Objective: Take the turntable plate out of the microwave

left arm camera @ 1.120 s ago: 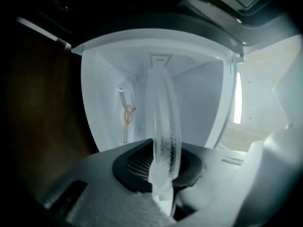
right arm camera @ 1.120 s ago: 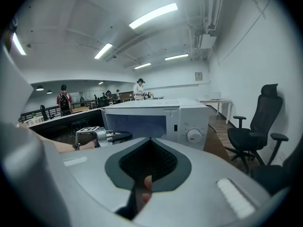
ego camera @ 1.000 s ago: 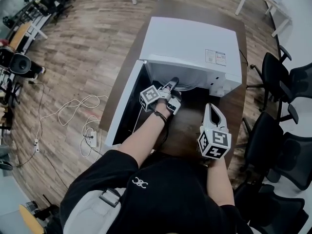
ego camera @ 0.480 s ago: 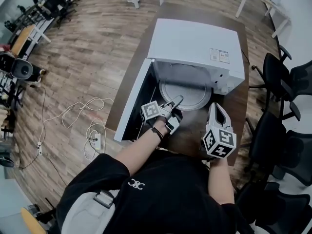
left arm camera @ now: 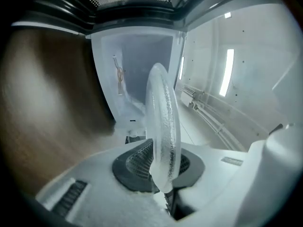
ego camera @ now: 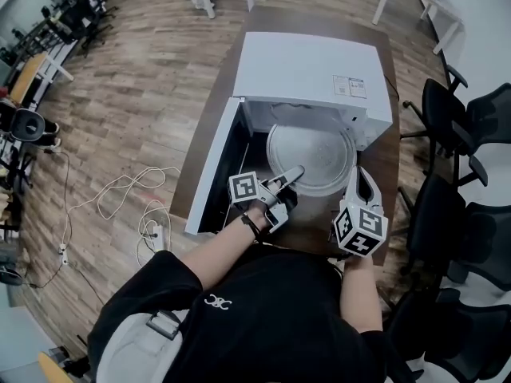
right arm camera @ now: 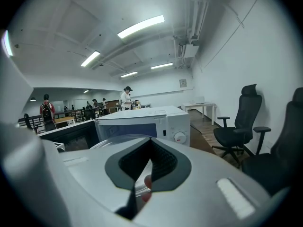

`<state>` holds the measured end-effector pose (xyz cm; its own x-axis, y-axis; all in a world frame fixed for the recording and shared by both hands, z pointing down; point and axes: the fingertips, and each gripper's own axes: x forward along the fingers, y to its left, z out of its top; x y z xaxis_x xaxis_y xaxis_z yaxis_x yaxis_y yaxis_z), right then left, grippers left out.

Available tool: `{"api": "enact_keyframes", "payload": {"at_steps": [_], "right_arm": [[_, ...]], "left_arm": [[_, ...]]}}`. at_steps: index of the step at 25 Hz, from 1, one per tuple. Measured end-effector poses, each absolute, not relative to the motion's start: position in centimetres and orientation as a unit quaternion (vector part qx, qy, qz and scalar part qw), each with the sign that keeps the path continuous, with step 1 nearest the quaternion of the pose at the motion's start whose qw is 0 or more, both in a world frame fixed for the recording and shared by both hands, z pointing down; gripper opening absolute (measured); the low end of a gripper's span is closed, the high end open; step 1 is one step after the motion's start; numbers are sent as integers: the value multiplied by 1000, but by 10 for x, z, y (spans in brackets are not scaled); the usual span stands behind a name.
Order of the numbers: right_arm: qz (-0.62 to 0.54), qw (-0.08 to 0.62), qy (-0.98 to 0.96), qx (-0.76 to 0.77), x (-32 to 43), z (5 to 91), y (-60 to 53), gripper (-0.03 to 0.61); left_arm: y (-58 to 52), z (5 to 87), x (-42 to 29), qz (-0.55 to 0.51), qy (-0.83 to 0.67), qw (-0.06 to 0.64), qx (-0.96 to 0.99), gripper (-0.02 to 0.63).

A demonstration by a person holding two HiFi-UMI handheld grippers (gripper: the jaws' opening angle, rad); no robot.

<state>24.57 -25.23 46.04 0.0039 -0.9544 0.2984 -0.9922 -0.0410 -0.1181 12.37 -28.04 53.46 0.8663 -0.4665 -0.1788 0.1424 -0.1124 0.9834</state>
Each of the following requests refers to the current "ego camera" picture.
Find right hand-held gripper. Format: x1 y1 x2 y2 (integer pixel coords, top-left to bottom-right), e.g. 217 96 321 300
333 165 389 259

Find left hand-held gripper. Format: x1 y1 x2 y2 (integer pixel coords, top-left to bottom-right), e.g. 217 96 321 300
228 164 306 235

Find round glass turntable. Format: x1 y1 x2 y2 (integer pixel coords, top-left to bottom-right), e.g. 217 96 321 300
266 122 358 198

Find grey shoulder bag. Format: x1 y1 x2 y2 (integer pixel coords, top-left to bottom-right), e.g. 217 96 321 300
95 309 189 383

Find person's right forearm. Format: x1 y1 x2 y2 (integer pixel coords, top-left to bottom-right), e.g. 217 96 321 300
341 253 384 334

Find person's left forearm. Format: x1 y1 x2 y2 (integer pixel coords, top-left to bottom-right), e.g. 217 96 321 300
179 209 264 291

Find person's left hand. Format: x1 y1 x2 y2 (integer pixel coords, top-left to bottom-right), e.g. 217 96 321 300
245 177 287 217

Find dark brown table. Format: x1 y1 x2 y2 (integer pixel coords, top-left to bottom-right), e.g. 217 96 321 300
169 4 402 267

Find white microwave oven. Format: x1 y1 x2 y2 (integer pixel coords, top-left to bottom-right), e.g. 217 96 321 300
184 31 394 237

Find white power strip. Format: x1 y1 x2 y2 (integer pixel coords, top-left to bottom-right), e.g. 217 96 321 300
149 224 165 253

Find person's black shirt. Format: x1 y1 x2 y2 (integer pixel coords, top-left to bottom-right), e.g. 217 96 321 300
86 249 416 383

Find grey moulded chair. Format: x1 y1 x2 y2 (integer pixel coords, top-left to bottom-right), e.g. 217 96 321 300
10 108 46 144

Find wooden-top desk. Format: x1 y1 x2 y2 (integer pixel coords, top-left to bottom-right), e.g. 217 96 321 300
9 52 75 108

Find yellow chair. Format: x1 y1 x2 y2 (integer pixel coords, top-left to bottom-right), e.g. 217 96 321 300
37 351 75 383

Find black microwave cable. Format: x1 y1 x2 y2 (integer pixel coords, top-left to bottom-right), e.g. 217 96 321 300
384 76 401 104

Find white floor cable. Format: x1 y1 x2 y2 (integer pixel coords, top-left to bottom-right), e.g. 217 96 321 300
65 165 181 269

